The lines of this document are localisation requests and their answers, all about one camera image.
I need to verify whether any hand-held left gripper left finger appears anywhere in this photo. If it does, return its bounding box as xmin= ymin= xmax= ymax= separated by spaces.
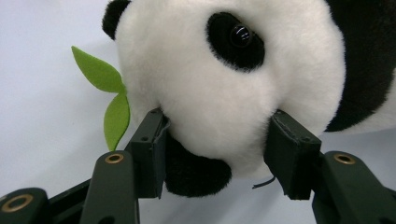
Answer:
xmin=78 ymin=106 xmax=171 ymax=224

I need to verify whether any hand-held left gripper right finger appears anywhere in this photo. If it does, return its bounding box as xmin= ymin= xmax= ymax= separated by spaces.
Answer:
xmin=262 ymin=109 xmax=396 ymax=224

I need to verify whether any panda plush toy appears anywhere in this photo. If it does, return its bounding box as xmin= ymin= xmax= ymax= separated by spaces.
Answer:
xmin=70 ymin=0 xmax=396 ymax=199

